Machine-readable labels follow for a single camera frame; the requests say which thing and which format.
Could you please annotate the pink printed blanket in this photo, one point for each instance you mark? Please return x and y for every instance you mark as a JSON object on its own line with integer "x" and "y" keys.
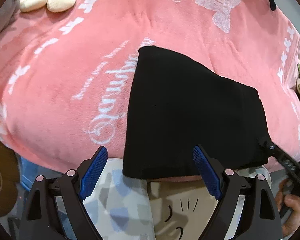
{"x": 65, "y": 67}

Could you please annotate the blue cloth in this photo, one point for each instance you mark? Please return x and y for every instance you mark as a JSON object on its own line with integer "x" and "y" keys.
{"x": 31, "y": 175}

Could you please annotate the beige cloth with drawn lines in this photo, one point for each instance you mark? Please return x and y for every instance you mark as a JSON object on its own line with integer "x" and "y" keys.
{"x": 185, "y": 210}

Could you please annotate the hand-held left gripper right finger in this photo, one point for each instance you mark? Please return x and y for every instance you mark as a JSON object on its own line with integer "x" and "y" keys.
{"x": 206, "y": 172}

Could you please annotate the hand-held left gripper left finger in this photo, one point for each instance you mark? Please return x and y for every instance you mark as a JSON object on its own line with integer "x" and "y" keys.
{"x": 93, "y": 172}

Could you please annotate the brown round wooden disc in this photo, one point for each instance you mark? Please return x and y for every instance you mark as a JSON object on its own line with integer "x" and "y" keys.
{"x": 2, "y": 180}

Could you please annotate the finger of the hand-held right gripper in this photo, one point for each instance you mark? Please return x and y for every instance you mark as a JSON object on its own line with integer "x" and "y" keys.
{"x": 290, "y": 163}

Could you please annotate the grey plush pillow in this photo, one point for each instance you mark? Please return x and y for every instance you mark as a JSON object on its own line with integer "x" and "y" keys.
{"x": 13, "y": 2}

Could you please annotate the black pants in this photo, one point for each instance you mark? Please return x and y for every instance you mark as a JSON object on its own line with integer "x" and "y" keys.
{"x": 190, "y": 117}

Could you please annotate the person's right hand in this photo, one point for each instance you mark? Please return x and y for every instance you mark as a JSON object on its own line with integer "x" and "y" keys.
{"x": 293, "y": 212}

